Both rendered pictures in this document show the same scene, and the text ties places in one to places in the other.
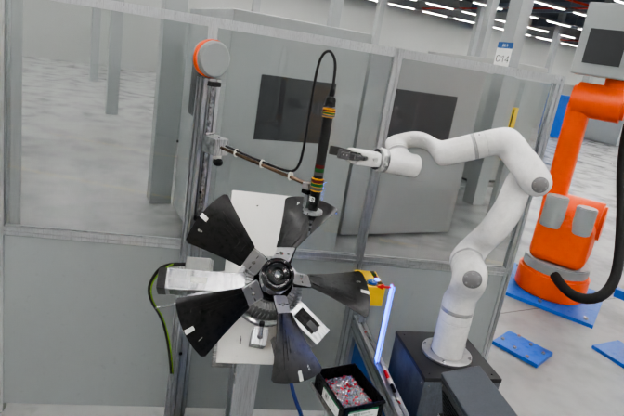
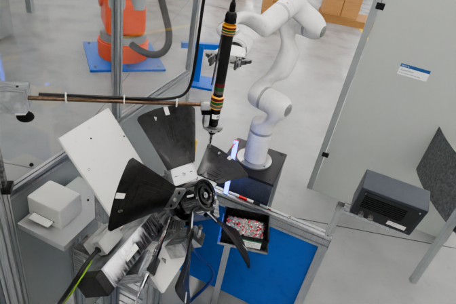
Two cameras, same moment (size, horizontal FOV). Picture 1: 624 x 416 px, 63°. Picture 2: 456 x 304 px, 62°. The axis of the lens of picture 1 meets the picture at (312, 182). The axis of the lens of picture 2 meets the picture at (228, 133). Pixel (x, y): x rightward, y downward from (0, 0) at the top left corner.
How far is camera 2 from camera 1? 1.46 m
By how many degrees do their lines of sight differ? 59
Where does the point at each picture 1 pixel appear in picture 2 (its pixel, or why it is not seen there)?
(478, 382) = (381, 179)
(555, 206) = not seen: outside the picture
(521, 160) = (311, 15)
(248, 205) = (84, 144)
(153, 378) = not seen: outside the picture
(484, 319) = not seen: hidden behind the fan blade
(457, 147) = (279, 19)
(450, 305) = (266, 131)
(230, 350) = (164, 274)
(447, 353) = (262, 159)
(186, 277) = (121, 260)
